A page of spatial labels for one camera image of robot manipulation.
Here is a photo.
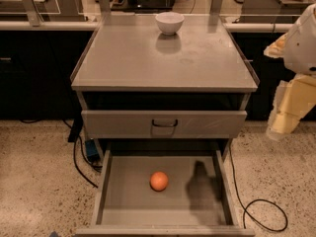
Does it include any black cable left floor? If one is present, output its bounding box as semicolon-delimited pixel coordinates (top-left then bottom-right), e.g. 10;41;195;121
19;118;104;190

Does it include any grey background table left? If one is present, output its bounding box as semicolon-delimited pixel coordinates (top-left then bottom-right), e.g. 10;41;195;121
0;0;87;22

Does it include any black cable right floor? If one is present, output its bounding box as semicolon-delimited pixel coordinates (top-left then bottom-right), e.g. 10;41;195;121
228;143;289;233

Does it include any blue power adapter box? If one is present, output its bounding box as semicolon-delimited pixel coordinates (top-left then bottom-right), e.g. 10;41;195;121
85;139;100;162

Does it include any black cable floor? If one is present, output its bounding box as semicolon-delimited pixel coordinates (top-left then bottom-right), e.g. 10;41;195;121
228;143;289;233
19;118;104;190

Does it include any closed grey top drawer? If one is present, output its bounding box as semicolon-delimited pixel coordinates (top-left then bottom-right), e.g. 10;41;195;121
82;110;247;139

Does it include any orange fruit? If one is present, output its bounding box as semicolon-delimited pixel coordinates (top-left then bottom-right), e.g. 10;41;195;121
150;172;169;192

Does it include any white ceramic bowl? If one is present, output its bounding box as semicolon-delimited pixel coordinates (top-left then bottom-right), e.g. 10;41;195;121
155;12;185;35

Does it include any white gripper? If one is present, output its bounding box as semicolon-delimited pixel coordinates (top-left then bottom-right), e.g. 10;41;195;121
264;4;316;141

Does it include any grey metal drawer cabinet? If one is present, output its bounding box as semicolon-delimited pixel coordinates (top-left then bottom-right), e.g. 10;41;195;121
72;15;259;152

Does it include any white horizontal rail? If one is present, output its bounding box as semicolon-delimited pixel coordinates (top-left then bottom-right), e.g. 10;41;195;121
0;21;292;33

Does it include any open grey middle drawer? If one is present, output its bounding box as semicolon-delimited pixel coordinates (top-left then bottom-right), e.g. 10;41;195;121
75;150;255;237

